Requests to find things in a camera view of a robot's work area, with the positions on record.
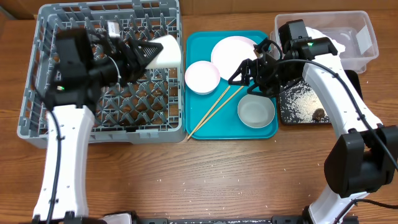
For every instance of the white rice pile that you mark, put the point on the white rice pile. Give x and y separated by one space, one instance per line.
301 99

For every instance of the brown food scrap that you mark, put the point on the brown food scrap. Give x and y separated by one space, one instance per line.
318 114

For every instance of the clear plastic bin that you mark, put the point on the clear plastic bin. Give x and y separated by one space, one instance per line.
353 29

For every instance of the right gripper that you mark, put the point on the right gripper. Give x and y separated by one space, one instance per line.
259 73

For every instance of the white napkin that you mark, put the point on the white napkin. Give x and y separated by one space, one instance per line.
316 34

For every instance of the teal plastic tray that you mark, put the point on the teal plastic tray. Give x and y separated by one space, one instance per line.
226 123

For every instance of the small white bowl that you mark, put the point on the small white bowl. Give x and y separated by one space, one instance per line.
202 77

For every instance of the wooden chopstick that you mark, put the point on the wooden chopstick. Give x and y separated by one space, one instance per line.
210 113
207 116

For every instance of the white flat plate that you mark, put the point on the white flat plate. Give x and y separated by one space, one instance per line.
228 54

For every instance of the upper wooden chopstick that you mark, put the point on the upper wooden chopstick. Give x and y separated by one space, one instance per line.
207 116

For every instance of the white paper cup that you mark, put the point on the white paper cup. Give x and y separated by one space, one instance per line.
170 56

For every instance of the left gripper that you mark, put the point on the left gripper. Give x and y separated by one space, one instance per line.
137 63

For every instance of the grey bowl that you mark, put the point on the grey bowl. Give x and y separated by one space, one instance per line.
256 111

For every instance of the grey dishwasher rack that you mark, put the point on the grey dishwasher rack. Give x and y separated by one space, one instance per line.
146 111

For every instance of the black plastic tray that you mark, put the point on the black plastic tray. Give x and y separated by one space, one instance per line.
298 105

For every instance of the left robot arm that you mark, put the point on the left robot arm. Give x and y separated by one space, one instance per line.
88 62

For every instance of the lower wooden chopstick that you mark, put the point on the lower wooden chopstick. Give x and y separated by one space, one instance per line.
210 113

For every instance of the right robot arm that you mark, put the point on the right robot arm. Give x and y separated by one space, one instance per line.
364 157

